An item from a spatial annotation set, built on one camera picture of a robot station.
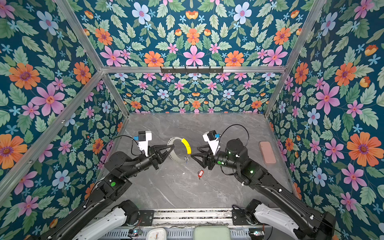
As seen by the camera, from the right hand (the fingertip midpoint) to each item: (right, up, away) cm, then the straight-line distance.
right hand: (195, 151), depth 62 cm
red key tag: (+2, -18, +26) cm, 32 cm away
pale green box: (+7, -39, +7) cm, 40 cm away
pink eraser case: (+44, -6, +29) cm, 53 cm away
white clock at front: (-18, -39, +6) cm, 43 cm away
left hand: (-8, +3, -7) cm, 11 cm away
